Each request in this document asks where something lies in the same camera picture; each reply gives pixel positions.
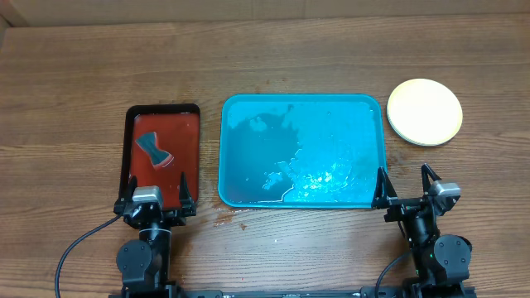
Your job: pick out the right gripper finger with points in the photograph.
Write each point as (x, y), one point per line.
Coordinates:
(384, 195)
(428, 176)

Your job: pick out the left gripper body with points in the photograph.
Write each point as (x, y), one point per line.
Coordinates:
(173, 218)

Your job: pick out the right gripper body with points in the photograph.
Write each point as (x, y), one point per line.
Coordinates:
(405, 210)

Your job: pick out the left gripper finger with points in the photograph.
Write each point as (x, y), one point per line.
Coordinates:
(184, 193)
(132, 185)

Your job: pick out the dark sponge with pink base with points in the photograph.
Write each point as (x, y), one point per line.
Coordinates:
(159, 158)

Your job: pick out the green-rimmed plate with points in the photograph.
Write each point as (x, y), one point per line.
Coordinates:
(423, 100)
(425, 134)

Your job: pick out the light blue plate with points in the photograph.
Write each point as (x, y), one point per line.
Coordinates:
(425, 141)

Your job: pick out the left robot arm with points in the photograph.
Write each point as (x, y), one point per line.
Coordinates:
(145, 262)

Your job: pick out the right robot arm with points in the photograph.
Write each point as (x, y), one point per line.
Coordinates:
(441, 261)

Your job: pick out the black tray with red water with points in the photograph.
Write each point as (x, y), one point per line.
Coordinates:
(178, 132)

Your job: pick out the teal plastic serving tray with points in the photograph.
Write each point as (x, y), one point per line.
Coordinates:
(300, 151)

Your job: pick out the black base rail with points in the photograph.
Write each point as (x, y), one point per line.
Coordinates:
(290, 294)

